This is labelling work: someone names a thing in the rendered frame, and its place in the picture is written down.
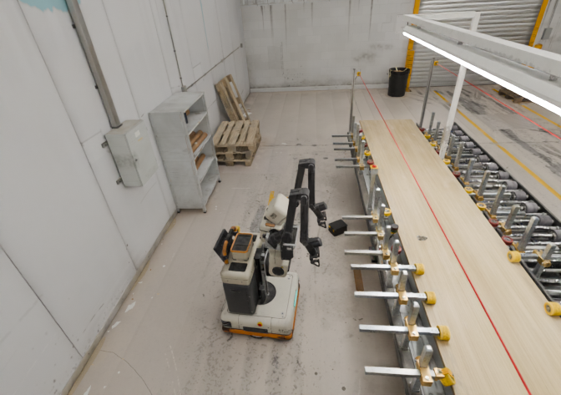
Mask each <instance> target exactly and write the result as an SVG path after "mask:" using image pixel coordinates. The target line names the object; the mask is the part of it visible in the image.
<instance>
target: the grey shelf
mask: <svg viewBox="0 0 561 395"><path fill-rule="evenodd" d="M202 96H203V98H202ZM203 100H204V102H203ZM204 105H205V106H204ZM187 109H188V110H189V111H190V114H189V115H188V116H187V119H188V123H186V122H185V118H184V112H185V111H186V110H187ZM149 118H150V121H151V124H152V127H153V130H154V135H155V138H156V141H157V144H158V147H159V152H160V155H161V158H162V161H163V164H164V169H165V172H166V174H167V178H168V181H169V186H170V189H171V192H172V195H173V197H174V202H175V206H176V209H177V213H180V210H179V208H180V209H202V208H203V207H204V208H203V211H204V213H206V212H207V210H206V208H205V205H206V202H207V200H208V198H209V196H210V194H211V193H212V191H213V189H214V187H215V185H216V183H217V181H218V180H219V183H220V182H221V180H220V172H219V167H218V163H217V159H216V153H215V146H214V141H213V136H212V132H211V127H210V119H209V115H208V110H207V105H206V101H205V92H179V93H174V94H172V95H171V96H170V97H168V98H167V99H166V100H165V101H164V102H163V103H161V104H160V105H158V106H157V107H156V108H154V109H153V110H151V111H150V112H149ZM206 118H207V119H206ZM183 122H184V123H183ZM207 122H208V123H207ZM208 126H209V128H208ZM199 130H202V131H203V133H204V132H206V133H207V137H206V138H205V140H204V141H203V142H202V143H201V145H200V146H199V147H198V148H197V150H196V151H195V152H194V153H193V150H192V147H191V143H190V137H189V135H190V133H191V132H192V131H194V132H195V133H197V132H198V131H199ZM209 131H210V132H209ZM186 142H187V144H186ZM212 142H213V143H212ZM211 144H212V145H211ZM187 145H188V147H187ZM212 148H213V149H212ZM188 149H189V150H188ZM213 152H214V153H213ZM201 154H205V158H204V160H203V161H202V163H201V165H200V167H199V168H198V170H197V169H196V165H195V159H196V157H197V156H199V157H200V155H201ZM191 163H192V164H191ZM192 166H193V168H192ZM217 168H218V169H217ZM193 170H194V171H193ZM216 170H217V171H216ZM218 172H219V173H218Z"/></svg>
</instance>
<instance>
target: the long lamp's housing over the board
mask: <svg viewBox="0 0 561 395"><path fill-rule="evenodd" d="M404 33H407V34H409V35H411V36H413V37H414V38H417V39H419V40H421V41H423V42H424V43H427V44H429V45H431V46H433V47H434V48H437V49H439V50H442V51H443V52H445V53H448V54H450V55H452V56H453V57H455V58H458V59H460V60H462V61H463V62H465V63H468V64H470V65H472V66H473V67H475V68H479V69H481V70H482V71H484V72H486V73H489V74H491V75H492V76H494V77H496V78H499V79H501V80H502V81H504V82H506V83H508V84H511V85H512V86H514V87H517V88H519V89H521V90H523V91H525V92H527V93H529V94H531V95H533V96H535V97H537V98H539V99H541V100H543V101H545V102H547V103H549V104H552V105H554V106H556V107H558V108H560V109H561V78H558V80H549V77H550V74H547V73H543V72H541V71H538V70H536V69H533V68H530V67H527V66H525V65H522V64H520V63H516V62H514V61H511V60H508V59H506V58H502V57H500V56H498V55H495V54H492V53H489V52H486V51H483V50H482V49H479V48H475V47H473V46H470V45H467V44H465V43H462V44H457V43H458V41H457V40H454V39H451V38H448V37H445V36H442V35H441V34H438V33H434V32H432V31H429V30H426V29H425V28H417V26H416V25H406V26H405V28H404V29H403V33H402V35H404Z"/></svg>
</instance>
